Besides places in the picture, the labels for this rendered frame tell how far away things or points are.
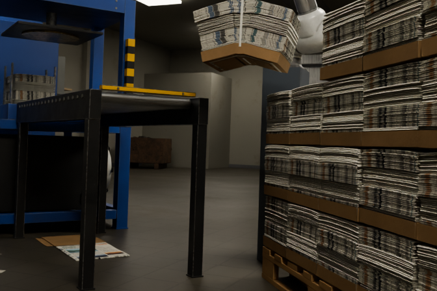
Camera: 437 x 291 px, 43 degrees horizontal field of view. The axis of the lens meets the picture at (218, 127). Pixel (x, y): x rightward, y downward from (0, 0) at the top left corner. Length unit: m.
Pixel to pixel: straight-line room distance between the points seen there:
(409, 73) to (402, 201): 0.34
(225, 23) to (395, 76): 0.92
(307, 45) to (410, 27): 1.32
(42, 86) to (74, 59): 6.57
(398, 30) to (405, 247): 0.58
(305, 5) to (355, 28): 0.98
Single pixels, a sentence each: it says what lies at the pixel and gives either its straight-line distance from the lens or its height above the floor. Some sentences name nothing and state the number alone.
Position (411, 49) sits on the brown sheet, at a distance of 1.52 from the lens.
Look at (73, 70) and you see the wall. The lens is 10.87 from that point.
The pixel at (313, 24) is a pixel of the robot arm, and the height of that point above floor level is 1.19.
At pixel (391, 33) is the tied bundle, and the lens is 1.62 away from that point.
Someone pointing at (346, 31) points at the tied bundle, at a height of 0.98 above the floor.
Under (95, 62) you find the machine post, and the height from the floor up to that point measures 1.18.
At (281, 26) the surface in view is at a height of 1.07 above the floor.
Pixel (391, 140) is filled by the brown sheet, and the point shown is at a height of 0.62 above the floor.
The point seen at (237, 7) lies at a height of 1.16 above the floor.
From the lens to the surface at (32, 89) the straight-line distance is 4.32.
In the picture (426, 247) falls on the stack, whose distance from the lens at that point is 1.45.
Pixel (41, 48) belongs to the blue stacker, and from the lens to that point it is 6.02.
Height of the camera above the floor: 0.61
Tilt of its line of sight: 2 degrees up
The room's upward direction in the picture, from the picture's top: 2 degrees clockwise
